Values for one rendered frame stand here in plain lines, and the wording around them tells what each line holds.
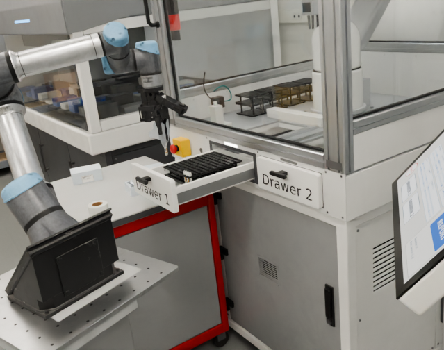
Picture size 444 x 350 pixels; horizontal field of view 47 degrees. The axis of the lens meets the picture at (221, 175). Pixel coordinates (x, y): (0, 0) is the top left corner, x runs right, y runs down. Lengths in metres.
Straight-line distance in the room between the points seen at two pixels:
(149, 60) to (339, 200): 0.77
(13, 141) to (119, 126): 0.94
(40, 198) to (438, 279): 1.00
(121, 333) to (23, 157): 0.60
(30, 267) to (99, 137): 1.28
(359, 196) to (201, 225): 0.73
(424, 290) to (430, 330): 1.26
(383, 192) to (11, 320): 1.09
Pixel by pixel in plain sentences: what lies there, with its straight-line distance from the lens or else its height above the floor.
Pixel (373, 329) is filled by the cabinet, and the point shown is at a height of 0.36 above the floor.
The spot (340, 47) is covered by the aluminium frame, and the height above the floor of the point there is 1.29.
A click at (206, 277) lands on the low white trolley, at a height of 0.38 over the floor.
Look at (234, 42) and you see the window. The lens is 1.78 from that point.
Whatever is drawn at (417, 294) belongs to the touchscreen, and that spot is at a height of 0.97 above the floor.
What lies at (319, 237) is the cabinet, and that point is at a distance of 1.67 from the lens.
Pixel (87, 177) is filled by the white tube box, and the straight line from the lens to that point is 2.27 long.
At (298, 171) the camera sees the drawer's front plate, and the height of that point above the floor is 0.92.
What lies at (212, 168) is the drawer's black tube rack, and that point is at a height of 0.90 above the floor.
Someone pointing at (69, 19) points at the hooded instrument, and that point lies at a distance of 2.43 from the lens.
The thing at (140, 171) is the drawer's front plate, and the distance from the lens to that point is 1.79.
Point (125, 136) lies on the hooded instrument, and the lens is 2.56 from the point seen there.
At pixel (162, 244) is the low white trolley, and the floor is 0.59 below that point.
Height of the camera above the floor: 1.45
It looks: 19 degrees down
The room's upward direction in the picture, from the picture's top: 6 degrees counter-clockwise
